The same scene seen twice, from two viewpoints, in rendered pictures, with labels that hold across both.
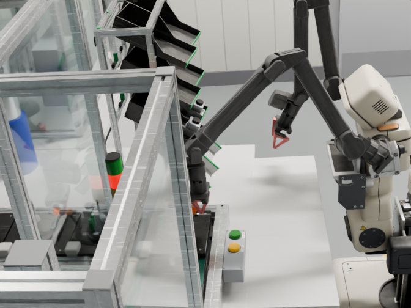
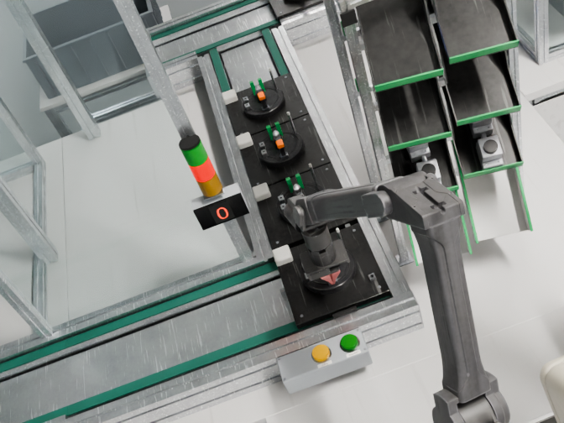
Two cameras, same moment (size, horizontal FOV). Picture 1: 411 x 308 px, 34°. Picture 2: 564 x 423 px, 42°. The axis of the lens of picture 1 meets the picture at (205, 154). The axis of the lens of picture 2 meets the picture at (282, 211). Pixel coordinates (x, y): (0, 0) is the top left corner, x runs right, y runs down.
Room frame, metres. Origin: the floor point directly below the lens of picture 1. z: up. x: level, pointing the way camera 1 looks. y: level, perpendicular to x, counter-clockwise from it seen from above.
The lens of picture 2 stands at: (1.69, -1.02, 2.40)
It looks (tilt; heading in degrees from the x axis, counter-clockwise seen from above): 45 degrees down; 84
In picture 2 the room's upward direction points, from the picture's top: 22 degrees counter-clockwise
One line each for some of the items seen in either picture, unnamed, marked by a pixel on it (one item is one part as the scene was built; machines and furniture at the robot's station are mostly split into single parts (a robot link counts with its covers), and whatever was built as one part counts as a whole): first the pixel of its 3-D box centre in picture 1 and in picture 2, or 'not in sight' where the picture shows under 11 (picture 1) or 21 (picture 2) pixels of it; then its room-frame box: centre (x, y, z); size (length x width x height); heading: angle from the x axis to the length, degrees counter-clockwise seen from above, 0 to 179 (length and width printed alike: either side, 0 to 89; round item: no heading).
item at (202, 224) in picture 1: (175, 233); (329, 274); (1.87, 0.14, 0.96); 0.24 x 0.24 x 0.02; 82
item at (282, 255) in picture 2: not in sight; (283, 257); (1.79, 0.25, 0.97); 0.05 x 0.05 x 0.04; 82
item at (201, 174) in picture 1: (195, 170); (314, 232); (1.86, 0.04, 1.23); 0.07 x 0.06 x 0.07; 96
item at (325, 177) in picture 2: not in sight; (299, 194); (1.91, 0.39, 1.01); 0.24 x 0.24 x 0.13; 82
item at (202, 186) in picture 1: (198, 185); (321, 251); (1.86, 0.03, 1.17); 0.10 x 0.07 x 0.07; 172
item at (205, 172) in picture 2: (116, 178); (201, 167); (1.70, 0.28, 1.34); 0.05 x 0.05 x 0.05
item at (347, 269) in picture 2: not in sight; (327, 268); (1.87, 0.14, 0.98); 0.14 x 0.14 x 0.02
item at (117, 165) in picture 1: (113, 164); (193, 151); (1.70, 0.28, 1.39); 0.05 x 0.05 x 0.05
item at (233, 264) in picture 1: (234, 255); (324, 360); (1.76, -0.07, 0.93); 0.21 x 0.07 x 0.06; 172
